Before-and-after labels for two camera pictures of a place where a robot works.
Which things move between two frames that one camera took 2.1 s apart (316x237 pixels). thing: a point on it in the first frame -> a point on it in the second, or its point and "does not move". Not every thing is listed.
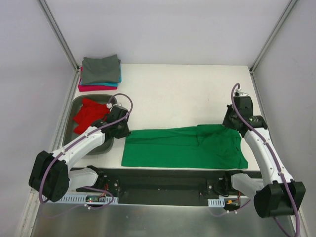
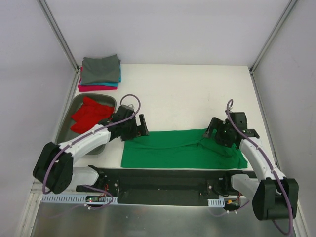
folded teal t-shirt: [114, 84] does not move
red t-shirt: [90, 112] does not move
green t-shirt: [205, 146] does not move
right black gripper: [228, 121] -> [213, 128]
